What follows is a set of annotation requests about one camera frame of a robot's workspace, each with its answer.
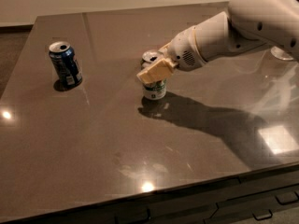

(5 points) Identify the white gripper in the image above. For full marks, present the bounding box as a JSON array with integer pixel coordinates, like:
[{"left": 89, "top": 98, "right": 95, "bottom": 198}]
[{"left": 136, "top": 26, "right": 206, "bottom": 84}]

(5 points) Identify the green white 7up can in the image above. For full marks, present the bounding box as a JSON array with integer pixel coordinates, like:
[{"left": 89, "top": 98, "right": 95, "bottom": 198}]
[{"left": 141, "top": 49, "right": 166, "bottom": 100}]

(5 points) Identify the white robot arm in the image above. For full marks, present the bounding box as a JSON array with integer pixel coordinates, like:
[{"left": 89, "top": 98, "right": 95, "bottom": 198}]
[{"left": 137, "top": 0, "right": 299, "bottom": 84}]

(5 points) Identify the blue soda can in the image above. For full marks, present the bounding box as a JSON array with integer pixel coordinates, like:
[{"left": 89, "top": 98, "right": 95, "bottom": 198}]
[{"left": 49, "top": 41, "right": 82, "bottom": 88}]

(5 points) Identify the black drawer handle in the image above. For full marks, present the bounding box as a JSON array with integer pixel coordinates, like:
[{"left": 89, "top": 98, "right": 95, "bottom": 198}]
[
  {"left": 252, "top": 209, "right": 273, "bottom": 221},
  {"left": 276, "top": 191, "right": 299, "bottom": 205}
]

